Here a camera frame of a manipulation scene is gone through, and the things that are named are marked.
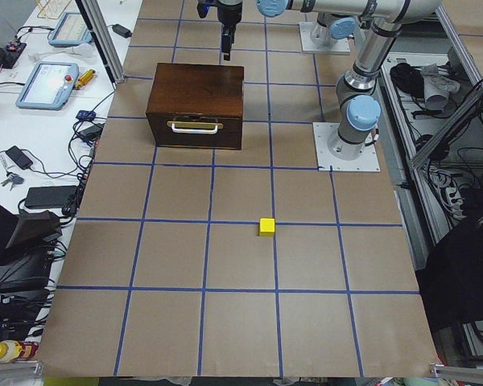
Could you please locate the black power adapter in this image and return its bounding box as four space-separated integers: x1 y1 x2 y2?
111 23 132 39

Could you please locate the blue usb hub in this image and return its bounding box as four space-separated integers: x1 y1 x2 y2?
76 110 97 121

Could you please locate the dark wooden drawer box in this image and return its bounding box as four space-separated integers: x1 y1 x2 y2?
146 62 245 151

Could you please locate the black flat power brick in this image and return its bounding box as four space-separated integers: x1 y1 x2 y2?
24 185 77 209

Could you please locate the blue teach pendant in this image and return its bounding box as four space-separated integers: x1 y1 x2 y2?
47 12 92 47
15 61 80 111

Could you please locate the yellow red bottle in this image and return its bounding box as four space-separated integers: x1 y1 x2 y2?
0 339 39 363

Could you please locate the wooden drawer with white handle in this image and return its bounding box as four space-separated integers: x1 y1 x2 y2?
147 114 242 150

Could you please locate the near blue teach pendant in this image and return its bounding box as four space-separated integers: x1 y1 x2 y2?
15 61 80 111

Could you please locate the yellow cube block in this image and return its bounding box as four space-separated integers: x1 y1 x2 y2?
258 217 275 237

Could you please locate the black smartphone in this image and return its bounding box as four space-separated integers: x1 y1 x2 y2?
5 146 33 170

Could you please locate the aluminium frame post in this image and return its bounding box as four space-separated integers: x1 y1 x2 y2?
75 0 125 84

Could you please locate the far blue teach pendant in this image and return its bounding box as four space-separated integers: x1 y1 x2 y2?
47 12 92 47

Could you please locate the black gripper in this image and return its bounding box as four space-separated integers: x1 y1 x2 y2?
217 0 242 61

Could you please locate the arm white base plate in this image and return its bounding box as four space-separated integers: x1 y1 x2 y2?
299 21 355 55
312 122 380 173

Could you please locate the bunch of keys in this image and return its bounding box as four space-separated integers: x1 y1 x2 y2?
1 171 24 190

